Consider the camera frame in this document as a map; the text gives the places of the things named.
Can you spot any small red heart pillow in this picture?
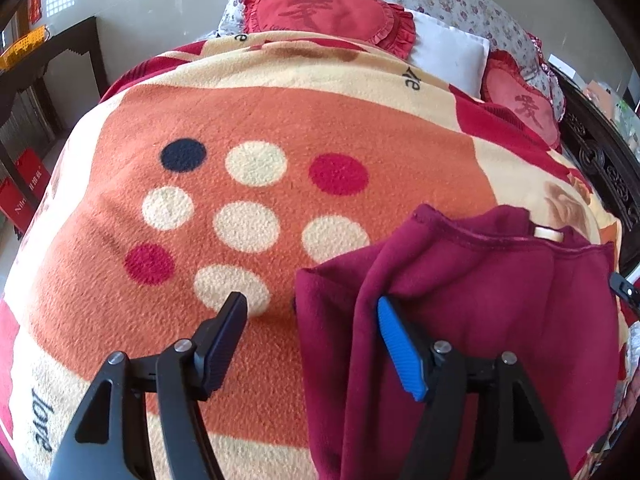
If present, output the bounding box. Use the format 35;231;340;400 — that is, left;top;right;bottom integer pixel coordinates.
481;50;564;149

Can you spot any printed fleece blanket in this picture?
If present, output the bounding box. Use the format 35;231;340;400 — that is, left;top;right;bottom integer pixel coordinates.
0;30;637;480

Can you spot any maroon fleece sweater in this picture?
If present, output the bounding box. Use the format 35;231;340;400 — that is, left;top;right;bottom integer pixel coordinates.
292;203;619;480

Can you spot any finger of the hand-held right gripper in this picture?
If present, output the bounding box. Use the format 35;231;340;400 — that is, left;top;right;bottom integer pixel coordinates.
608;271;640;314

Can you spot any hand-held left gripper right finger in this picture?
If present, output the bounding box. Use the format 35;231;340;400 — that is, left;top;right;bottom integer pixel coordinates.
377;295;572;480

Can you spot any yellow plastic basket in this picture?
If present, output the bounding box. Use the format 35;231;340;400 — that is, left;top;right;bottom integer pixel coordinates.
0;25;51;72

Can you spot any large red heart pillow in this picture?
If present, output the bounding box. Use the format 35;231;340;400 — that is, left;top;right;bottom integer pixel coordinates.
242;0;419;59

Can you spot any white pillow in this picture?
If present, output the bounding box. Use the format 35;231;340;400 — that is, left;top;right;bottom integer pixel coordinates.
407;9;492;99

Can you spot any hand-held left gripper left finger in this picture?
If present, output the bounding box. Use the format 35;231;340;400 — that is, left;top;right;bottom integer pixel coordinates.
47;291;249;480

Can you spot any dark wooden side table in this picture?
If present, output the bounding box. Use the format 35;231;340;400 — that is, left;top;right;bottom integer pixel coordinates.
0;16;109;241

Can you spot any dark carved wooden headboard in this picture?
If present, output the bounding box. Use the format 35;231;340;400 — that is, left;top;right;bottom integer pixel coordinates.
547;62;640;233

